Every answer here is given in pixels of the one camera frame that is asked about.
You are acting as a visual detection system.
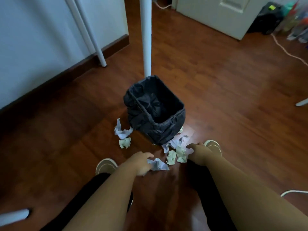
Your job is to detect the white panel door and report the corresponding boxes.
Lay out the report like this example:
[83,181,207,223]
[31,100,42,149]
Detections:
[172,0,270,41]

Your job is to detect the person's left forearm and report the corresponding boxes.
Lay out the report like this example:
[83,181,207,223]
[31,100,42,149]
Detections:
[62,163,139,231]

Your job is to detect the person's right hand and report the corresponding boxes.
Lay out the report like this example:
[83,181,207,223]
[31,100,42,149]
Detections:
[186,142,213,166]

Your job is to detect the person's left beige shoe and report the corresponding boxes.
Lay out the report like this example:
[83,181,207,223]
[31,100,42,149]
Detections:
[96,158,118,176]

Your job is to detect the person's black trousers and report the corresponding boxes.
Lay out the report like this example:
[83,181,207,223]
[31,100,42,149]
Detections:
[41,161,237,231]

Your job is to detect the person's right beige shoe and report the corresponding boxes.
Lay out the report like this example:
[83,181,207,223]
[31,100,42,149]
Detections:
[204,140,222,157]

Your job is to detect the person's beige shoe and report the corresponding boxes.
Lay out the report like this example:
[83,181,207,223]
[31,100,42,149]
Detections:
[96,158,118,176]
[204,140,222,157]

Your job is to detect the cluster of plastic bottles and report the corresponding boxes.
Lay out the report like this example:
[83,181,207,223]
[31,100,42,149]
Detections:
[274,0,308,44]

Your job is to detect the short white cable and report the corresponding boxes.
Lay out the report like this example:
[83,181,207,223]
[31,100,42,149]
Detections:
[151,0,173,9]

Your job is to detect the person's left hand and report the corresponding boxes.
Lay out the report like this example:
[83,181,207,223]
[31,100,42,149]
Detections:
[125,151,154,176]

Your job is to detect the person's right forearm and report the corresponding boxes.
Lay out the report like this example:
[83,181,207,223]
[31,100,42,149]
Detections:
[204,152,308,231]

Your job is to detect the thick white cable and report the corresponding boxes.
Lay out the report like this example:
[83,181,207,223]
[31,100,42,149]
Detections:
[280,190,308,197]

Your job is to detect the paper pieces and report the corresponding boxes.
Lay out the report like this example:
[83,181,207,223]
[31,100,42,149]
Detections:
[114,118,194,166]

